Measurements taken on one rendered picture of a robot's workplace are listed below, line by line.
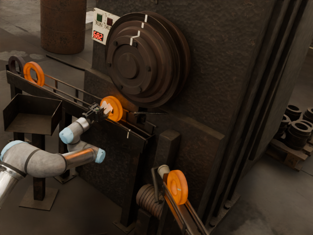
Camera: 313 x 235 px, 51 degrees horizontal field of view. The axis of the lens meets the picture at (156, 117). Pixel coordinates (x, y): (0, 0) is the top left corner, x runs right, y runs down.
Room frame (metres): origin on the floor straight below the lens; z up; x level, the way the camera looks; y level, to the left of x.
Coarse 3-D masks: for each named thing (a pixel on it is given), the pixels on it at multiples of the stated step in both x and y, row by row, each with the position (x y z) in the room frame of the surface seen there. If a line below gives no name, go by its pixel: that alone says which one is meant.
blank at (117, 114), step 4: (112, 96) 1.68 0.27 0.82; (104, 100) 1.67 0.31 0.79; (108, 100) 1.66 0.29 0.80; (112, 100) 1.64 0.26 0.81; (116, 100) 1.65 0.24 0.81; (100, 104) 1.69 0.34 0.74; (112, 104) 1.64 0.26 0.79; (116, 104) 1.63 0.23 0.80; (120, 104) 1.64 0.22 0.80; (116, 108) 1.62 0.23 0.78; (120, 108) 1.63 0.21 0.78; (116, 112) 1.62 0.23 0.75; (120, 112) 1.62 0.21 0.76; (112, 116) 1.63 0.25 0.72; (116, 116) 1.61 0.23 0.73; (120, 116) 1.62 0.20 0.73; (116, 120) 1.61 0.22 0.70
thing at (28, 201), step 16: (16, 96) 1.65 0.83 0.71; (32, 96) 1.67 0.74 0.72; (16, 112) 1.63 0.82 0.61; (32, 112) 1.67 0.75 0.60; (48, 112) 1.68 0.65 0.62; (16, 128) 1.51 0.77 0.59; (32, 128) 1.52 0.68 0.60; (48, 128) 1.54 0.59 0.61; (32, 144) 1.55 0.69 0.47; (32, 192) 1.61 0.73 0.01; (48, 192) 1.64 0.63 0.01; (32, 208) 1.48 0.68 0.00; (48, 208) 1.50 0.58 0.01
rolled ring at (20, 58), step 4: (12, 56) 2.13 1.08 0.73; (16, 56) 2.11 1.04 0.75; (8, 60) 2.15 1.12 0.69; (12, 60) 2.13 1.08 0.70; (16, 60) 2.10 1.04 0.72; (20, 60) 2.09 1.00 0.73; (8, 64) 2.15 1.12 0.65; (12, 64) 2.15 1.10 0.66; (20, 64) 2.08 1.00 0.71; (24, 64) 2.09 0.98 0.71; (12, 68) 2.14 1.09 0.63; (12, 72) 2.13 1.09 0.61; (16, 72) 2.15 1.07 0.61
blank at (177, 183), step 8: (168, 176) 1.21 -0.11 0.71; (176, 176) 1.15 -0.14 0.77; (184, 176) 1.15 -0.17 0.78; (168, 184) 1.19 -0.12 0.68; (176, 184) 1.18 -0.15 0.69; (184, 184) 1.11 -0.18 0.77; (176, 192) 1.15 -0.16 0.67; (184, 192) 1.09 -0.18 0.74; (176, 200) 1.10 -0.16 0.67; (184, 200) 1.09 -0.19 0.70
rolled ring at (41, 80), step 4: (28, 64) 2.03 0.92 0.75; (32, 64) 2.01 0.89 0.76; (36, 64) 2.02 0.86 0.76; (24, 68) 2.05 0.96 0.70; (28, 68) 2.05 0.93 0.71; (36, 68) 1.99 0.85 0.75; (40, 68) 2.01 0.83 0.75; (24, 72) 2.05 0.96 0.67; (28, 72) 2.06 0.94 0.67; (36, 72) 1.99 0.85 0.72; (40, 72) 1.98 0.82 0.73; (24, 76) 2.05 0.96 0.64; (28, 76) 2.05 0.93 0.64; (40, 76) 1.97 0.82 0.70; (32, 80) 2.05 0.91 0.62; (40, 80) 1.97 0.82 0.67; (44, 80) 2.00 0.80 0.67; (40, 84) 1.97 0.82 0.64
